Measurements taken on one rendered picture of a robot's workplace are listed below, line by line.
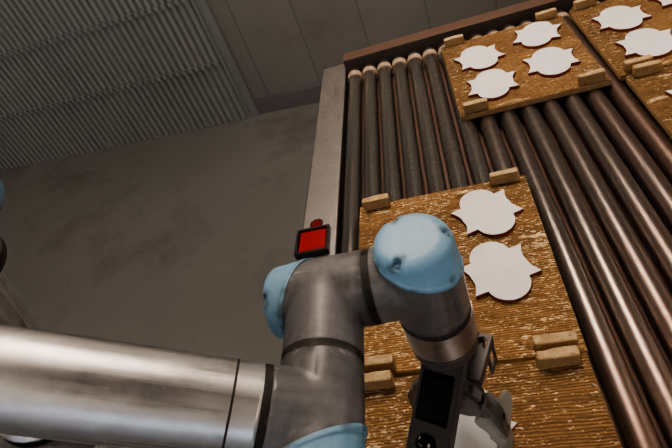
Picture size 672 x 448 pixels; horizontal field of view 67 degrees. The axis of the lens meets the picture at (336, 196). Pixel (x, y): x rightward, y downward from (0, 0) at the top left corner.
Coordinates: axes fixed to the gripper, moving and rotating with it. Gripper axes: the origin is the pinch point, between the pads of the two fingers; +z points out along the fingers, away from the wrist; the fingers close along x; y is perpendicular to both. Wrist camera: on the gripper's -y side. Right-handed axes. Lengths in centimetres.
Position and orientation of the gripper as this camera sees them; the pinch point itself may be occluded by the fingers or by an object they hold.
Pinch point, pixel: (464, 437)
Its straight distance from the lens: 74.8
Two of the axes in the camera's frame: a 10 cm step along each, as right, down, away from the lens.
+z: 3.0, 7.4, 6.0
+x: -8.6, -0.7, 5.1
